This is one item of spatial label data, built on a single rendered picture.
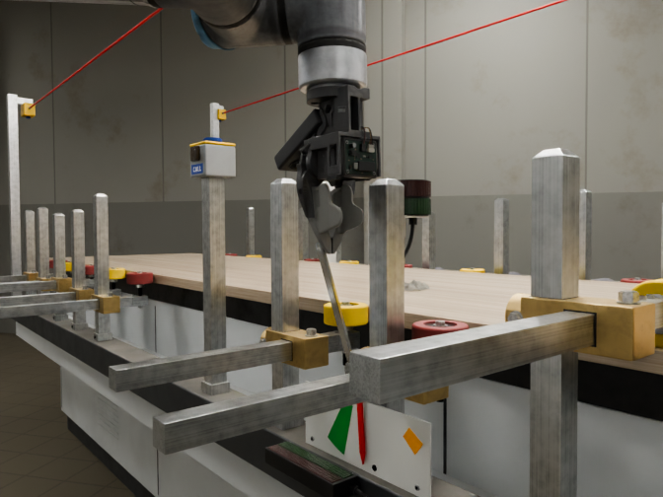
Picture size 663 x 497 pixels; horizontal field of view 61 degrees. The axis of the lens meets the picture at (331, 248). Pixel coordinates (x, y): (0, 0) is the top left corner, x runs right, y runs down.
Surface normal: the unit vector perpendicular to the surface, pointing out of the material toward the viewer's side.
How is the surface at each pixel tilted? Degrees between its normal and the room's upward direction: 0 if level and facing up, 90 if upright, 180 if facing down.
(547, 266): 90
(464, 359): 90
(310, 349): 90
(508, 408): 90
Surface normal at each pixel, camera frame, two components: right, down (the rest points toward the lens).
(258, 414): 0.63, 0.03
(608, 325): -0.77, 0.03
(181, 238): -0.26, 0.04
